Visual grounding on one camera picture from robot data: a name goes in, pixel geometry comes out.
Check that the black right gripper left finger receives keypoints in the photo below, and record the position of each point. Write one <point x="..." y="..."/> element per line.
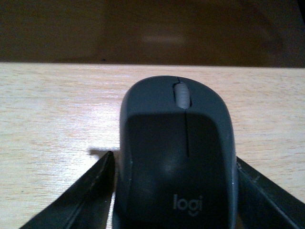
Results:
<point x="85" y="204"/>

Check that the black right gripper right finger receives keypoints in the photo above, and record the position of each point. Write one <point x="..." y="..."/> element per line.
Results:
<point x="262" y="204"/>

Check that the grey Logitech computer mouse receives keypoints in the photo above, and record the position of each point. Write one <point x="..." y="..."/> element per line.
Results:
<point x="177" y="167"/>

